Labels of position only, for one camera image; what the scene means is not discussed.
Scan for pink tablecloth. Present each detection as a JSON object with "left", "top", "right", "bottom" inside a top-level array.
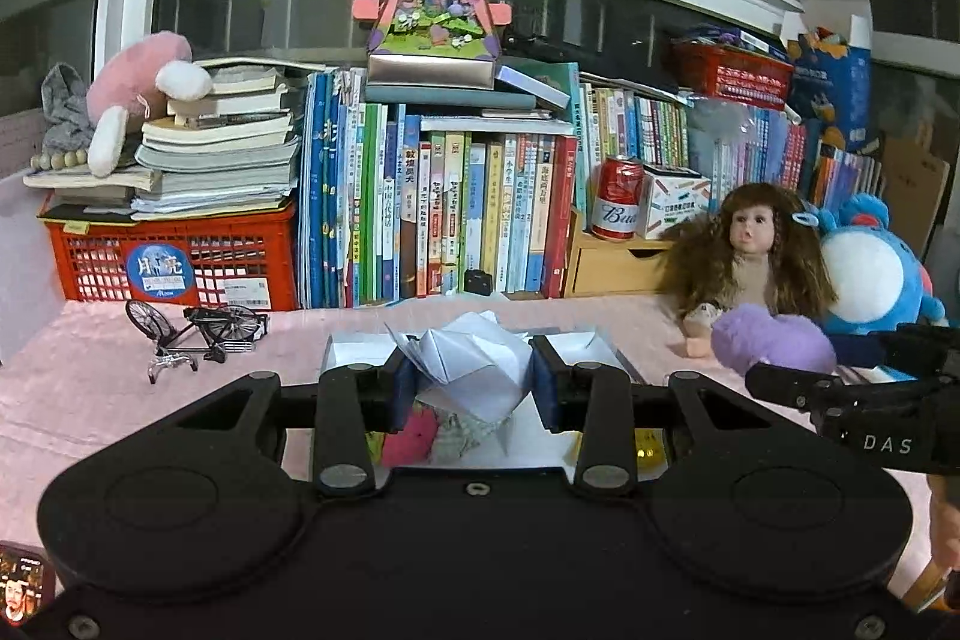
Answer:
[{"left": 0, "top": 293, "right": 960, "bottom": 603}]

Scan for silver flat box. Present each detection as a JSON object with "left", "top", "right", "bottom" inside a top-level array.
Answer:
[{"left": 365, "top": 53, "right": 497, "bottom": 90}]

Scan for gold sequined star pillow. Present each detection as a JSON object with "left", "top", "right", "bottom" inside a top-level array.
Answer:
[{"left": 634, "top": 430, "right": 670, "bottom": 477}]

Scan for row of small upright books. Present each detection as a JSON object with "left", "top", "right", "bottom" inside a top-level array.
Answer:
[{"left": 574, "top": 77, "right": 887, "bottom": 223}]

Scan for brown-haired doll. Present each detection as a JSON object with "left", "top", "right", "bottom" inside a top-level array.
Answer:
[{"left": 660, "top": 182, "right": 838, "bottom": 360}]

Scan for black miniature bicycle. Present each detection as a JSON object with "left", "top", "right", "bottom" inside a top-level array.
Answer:
[{"left": 125, "top": 299, "right": 269, "bottom": 384}]

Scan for red plastic basket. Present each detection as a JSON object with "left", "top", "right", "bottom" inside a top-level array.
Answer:
[{"left": 671, "top": 36, "right": 794, "bottom": 111}]

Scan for brown cardboard sheet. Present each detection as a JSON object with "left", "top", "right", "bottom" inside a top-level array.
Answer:
[{"left": 877, "top": 136, "right": 952, "bottom": 262}]

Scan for green striped cloth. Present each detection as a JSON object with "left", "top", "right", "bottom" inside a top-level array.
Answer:
[{"left": 431, "top": 411, "right": 500, "bottom": 461}]

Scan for stack of worn books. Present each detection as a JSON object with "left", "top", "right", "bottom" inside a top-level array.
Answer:
[{"left": 22, "top": 56, "right": 328, "bottom": 223}]

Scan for small white printed carton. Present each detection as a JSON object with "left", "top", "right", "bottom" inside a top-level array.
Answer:
[{"left": 641, "top": 164, "right": 712, "bottom": 240}]

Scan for smartphone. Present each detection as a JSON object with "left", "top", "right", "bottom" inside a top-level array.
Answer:
[{"left": 0, "top": 541, "right": 57, "bottom": 627}]

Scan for clear plastic bag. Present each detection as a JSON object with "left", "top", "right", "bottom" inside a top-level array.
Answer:
[{"left": 686, "top": 98, "right": 755, "bottom": 176}]

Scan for white paper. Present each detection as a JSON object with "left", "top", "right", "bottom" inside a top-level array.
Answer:
[{"left": 382, "top": 310, "right": 537, "bottom": 453}]

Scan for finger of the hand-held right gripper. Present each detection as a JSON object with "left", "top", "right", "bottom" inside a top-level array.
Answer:
[
  {"left": 745, "top": 361, "right": 850, "bottom": 420},
  {"left": 881, "top": 323, "right": 960, "bottom": 380}
]

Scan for red plastic crate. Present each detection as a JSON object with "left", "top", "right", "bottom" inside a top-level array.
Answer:
[{"left": 41, "top": 201, "right": 299, "bottom": 311}]

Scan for pink plush rabbit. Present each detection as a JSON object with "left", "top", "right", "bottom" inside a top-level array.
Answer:
[{"left": 86, "top": 31, "right": 214, "bottom": 178}]

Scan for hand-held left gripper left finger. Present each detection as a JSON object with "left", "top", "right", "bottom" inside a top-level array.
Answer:
[{"left": 142, "top": 347, "right": 421, "bottom": 498}]

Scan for wooden drawer box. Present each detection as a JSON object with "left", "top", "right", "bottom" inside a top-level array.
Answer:
[{"left": 562, "top": 209, "right": 676, "bottom": 299}]

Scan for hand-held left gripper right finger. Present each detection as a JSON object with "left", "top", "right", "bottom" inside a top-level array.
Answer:
[{"left": 529, "top": 336, "right": 818, "bottom": 495}]

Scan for white shallow box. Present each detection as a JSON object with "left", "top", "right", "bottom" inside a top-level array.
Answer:
[{"left": 321, "top": 323, "right": 646, "bottom": 472}]

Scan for person's right hand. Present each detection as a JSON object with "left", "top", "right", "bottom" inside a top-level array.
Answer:
[{"left": 928, "top": 476, "right": 960, "bottom": 577}]

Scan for dark grey flat book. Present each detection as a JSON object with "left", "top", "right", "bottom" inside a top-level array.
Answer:
[{"left": 365, "top": 83, "right": 539, "bottom": 111}]

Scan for grey cloth toy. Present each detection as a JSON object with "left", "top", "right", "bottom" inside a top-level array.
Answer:
[{"left": 41, "top": 62, "right": 96, "bottom": 155}]

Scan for row of large upright books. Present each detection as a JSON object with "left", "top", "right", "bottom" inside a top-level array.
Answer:
[{"left": 298, "top": 70, "right": 579, "bottom": 310}]

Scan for blue cardboard box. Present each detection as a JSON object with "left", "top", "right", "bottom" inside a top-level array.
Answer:
[{"left": 784, "top": 29, "right": 875, "bottom": 154}]

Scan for teal book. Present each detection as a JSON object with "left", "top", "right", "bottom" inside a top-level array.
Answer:
[{"left": 491, "top": 59, "right": 572, "bottom": 112}]

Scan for white flat book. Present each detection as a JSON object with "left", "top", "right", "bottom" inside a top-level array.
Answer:
[{"left": 418, "top": 113, "right": 575, "bottom": 135}]

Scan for purple plush heart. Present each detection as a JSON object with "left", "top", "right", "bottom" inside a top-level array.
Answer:
[{"left": 711, "top": 302, "right": 838, "bottom": 377}]

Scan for blue and white plush toy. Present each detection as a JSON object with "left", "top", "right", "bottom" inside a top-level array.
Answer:
[{"left": 806, "top": 194, "right": 950, "bottom": 380}]

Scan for red drink can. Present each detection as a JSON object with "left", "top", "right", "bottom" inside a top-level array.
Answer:
[{"left": 591, "top": 155, "right": 646, "bottom": 242}]

